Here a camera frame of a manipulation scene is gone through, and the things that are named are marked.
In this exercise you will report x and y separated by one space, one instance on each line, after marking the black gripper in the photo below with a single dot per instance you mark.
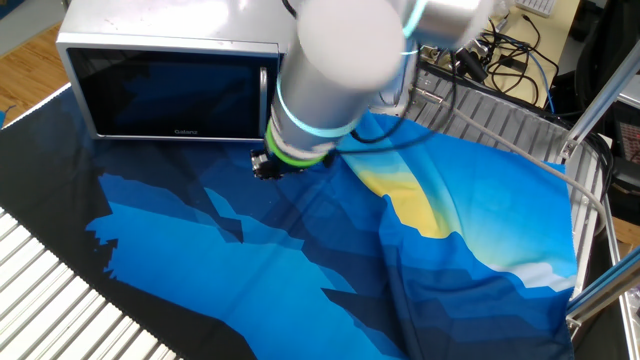
282 167

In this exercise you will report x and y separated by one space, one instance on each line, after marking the black glass microwave door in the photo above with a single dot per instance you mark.
150 95

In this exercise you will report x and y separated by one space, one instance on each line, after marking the silver Galanz microwave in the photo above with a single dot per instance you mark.
150 25

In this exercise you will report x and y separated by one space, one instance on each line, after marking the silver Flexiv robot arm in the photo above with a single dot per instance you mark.
330 75

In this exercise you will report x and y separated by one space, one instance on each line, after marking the blue mountain print cloth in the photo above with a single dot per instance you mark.
250 250

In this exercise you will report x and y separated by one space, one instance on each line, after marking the white computer keyboard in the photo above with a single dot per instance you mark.
537 6

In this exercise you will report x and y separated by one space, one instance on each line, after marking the slanted aluminium profile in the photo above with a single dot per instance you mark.
600 95

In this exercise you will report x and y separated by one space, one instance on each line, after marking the blue edged aluminium profile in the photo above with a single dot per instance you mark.
605 290

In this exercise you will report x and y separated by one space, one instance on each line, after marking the black camera device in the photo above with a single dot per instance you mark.
472 65

